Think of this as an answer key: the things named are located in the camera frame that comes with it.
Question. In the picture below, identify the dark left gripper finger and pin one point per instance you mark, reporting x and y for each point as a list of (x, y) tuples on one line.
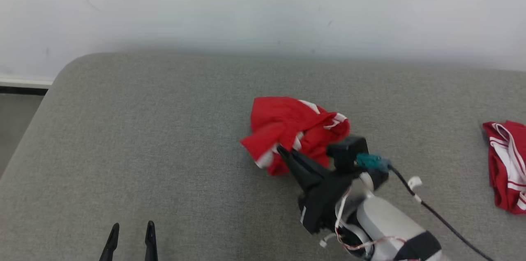
[(151, 242), (110, 244)]

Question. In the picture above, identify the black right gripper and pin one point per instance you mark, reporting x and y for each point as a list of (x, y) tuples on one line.
[(324, 203)]

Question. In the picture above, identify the red shorts white side stripe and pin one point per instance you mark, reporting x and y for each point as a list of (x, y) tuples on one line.
[(283, 121)]

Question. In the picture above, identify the red basketball jersey number 23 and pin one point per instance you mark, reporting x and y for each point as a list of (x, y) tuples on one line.
[(503, 170)]

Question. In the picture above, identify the grey fabric sofa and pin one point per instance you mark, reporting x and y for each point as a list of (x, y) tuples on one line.
[(164, 150)]

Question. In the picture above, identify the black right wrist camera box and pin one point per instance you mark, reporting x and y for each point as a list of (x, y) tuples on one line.
[(347, 152)]

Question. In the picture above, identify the white wall baseboard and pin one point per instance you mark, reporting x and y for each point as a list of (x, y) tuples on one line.
[(24, 81)]

